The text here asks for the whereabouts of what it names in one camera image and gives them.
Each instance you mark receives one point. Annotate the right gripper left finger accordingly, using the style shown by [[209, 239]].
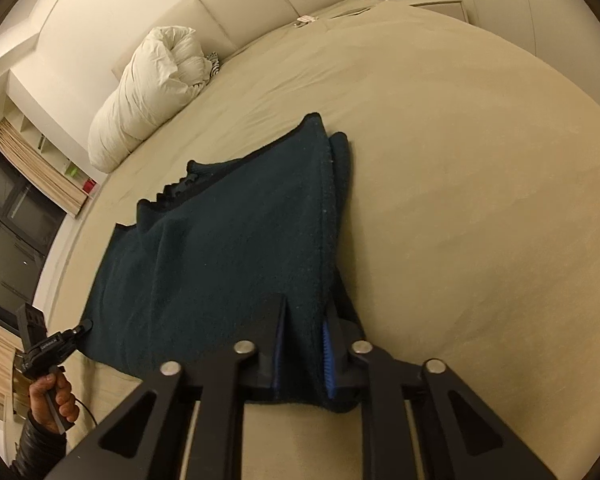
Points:
[[269, 337]]

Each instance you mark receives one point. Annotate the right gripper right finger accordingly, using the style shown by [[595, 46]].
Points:
[[342, 375]]

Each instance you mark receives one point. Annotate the dark teal knit sweater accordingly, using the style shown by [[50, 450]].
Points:
[[205, 258]]

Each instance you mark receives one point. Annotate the person's left hand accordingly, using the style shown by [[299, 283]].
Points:
[[52, 403]]

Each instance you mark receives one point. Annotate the left black jacket sleeve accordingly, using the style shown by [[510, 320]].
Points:
[[39, 451]]

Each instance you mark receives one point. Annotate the dark window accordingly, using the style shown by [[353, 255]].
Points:
[[29, 222]]

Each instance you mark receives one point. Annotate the red box on shelf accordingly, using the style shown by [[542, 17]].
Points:
[[89, 186]]

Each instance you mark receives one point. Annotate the beige bed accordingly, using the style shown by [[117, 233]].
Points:
[[472, 233]]

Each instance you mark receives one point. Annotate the beige curtain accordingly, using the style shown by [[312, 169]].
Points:
[[39, 172]]

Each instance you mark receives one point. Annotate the white rolled duvet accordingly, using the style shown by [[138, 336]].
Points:
[[167, 71]]

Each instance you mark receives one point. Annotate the book on bed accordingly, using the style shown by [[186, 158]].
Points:
[[351, 12]]

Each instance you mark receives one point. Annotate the cream padded headboard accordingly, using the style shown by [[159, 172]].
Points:
[[260, 5]]

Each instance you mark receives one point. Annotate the white nightstand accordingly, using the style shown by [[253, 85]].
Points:
[[451, 8]]

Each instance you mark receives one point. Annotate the white wall shelf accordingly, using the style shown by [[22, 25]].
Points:
[[45, 147]]

